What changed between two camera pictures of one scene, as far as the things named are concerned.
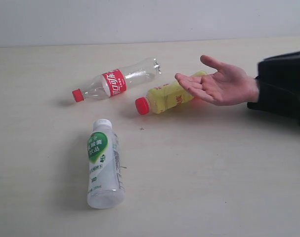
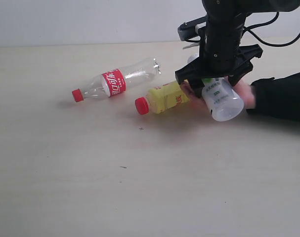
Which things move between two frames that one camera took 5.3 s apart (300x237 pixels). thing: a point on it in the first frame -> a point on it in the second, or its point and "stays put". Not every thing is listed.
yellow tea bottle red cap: x=162 y=98 stays put
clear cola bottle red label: x=114 y=82 stays put
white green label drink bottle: x=106 y=184 -> x=222 y=98
